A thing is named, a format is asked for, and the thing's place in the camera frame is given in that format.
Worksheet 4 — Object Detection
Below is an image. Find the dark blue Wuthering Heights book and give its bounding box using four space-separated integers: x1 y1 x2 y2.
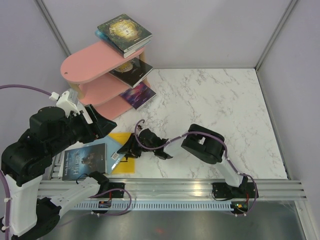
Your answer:
60 143 107 181

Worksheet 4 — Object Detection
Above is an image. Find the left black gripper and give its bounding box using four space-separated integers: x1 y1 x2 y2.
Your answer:
48 102 118 156

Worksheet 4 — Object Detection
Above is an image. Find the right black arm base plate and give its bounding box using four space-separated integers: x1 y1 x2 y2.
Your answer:
212 182 259 200

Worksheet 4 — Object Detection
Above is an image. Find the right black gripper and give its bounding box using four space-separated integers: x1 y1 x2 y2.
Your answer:
117 132 156 158

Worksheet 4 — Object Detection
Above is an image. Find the purple Robinson Crusoe book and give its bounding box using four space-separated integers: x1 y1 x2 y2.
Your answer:
120 82 157 110

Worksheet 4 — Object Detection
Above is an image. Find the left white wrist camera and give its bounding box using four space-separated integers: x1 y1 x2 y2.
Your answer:
49 88 93 124

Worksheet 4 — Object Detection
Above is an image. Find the teal ocean cover book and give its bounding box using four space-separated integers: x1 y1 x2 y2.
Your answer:
94 29 150 59

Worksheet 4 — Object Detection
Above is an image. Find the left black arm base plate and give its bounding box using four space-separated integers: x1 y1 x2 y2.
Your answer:
99 182 126 200

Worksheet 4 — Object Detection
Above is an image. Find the green forest cover book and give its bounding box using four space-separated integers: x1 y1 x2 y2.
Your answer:
97 14 153 52

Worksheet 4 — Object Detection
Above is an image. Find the aluminium mounting rail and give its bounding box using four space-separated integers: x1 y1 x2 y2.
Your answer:
38 178 307 201

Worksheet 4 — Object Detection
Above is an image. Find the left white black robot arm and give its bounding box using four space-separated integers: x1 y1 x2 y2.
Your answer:
0 105 116 240

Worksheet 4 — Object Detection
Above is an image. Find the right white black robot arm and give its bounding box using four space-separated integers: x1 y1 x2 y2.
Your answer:
117 123 248 197

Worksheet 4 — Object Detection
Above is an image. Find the white slotted cable duct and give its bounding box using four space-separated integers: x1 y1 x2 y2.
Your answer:
73 200 234 211

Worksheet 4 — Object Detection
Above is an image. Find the pink three-tier wooden shelf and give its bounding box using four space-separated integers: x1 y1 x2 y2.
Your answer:
60 40 145 120

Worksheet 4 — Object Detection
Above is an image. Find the light blue book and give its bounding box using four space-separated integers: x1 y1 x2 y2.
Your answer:
80 136 124 175

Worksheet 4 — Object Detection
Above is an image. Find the black moon sixpence book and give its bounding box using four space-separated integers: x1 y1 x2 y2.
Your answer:
109 57 153 88

